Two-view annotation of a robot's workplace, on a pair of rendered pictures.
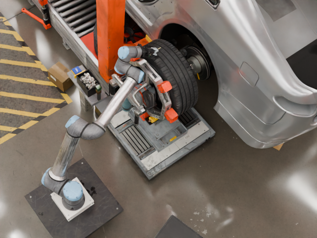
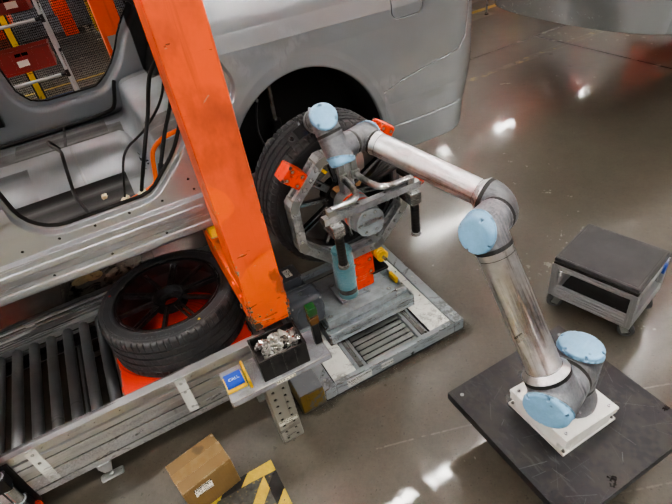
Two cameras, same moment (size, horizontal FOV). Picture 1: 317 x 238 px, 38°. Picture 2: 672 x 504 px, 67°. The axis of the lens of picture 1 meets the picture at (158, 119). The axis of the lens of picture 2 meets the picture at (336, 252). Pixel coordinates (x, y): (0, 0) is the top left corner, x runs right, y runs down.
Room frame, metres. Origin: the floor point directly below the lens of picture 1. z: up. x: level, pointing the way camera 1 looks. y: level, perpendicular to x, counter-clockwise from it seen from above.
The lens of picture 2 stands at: (1.39, 1.81, 2.03)
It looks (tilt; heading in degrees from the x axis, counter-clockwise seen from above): 38 degrees down; 296
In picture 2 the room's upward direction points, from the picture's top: 10 degrees counter-clockwise
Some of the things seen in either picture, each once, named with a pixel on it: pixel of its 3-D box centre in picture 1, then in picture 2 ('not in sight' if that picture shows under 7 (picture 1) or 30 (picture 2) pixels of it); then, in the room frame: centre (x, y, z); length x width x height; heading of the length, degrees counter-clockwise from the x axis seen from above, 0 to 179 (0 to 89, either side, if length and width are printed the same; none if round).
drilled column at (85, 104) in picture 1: (86, 95); (280, 402); (2.29, 0.74, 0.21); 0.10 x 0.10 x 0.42; 47
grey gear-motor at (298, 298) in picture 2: not in sight; (294, 300); (2.45, 0.18, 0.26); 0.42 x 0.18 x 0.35; 137
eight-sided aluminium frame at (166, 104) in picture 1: (147, 89); (349, 203); (2.09, 0.14, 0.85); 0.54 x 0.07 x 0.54; 47
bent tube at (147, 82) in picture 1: (144, 92); (381, 168); (1.93, 0.15, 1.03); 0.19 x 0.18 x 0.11; 137
